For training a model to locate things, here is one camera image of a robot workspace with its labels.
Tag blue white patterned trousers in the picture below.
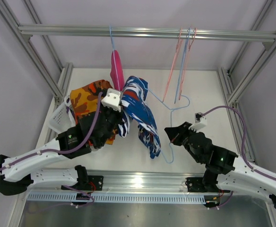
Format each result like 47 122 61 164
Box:
118 76 161 159

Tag slotted cable duct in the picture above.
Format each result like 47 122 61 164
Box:
27 192 206 204

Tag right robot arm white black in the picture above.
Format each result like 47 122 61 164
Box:
164 122 276 209

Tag blue hanger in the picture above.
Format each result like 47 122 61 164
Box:
174 28 191 104
147 88 190 164

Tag aluminium hanging rail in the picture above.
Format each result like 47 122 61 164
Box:
18 24 276 43

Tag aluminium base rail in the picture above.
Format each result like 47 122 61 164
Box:
20 166 205 192

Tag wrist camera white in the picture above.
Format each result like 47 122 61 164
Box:
101 88 122 112
189 113 207 131

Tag right aluminium frame post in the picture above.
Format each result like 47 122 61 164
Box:
217 0 276 172

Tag pink trousers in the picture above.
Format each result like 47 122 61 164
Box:
110 50 125 91

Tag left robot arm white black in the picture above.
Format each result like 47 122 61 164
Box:
0 106 122 196

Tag aluminium frame post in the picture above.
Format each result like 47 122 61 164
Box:
0 0 62 145
217 0 276 172

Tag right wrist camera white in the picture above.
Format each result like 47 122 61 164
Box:
189 113 207 131

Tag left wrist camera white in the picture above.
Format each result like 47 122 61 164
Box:
101 88 122 112

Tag pink hanger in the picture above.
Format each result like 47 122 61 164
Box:
162 27 182 102
178 28 196 100

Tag purple grey patterned trousers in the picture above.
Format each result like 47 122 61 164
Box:
64 96 75 122

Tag orange patterned trousers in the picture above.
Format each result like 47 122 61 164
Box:
69 79 116 148

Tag white plastic basket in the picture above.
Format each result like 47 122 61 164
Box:
48 101 76 134

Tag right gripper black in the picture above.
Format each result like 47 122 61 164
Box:
164 122 202 163

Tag left aluminium frame post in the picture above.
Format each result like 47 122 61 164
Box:
0 0 62 145

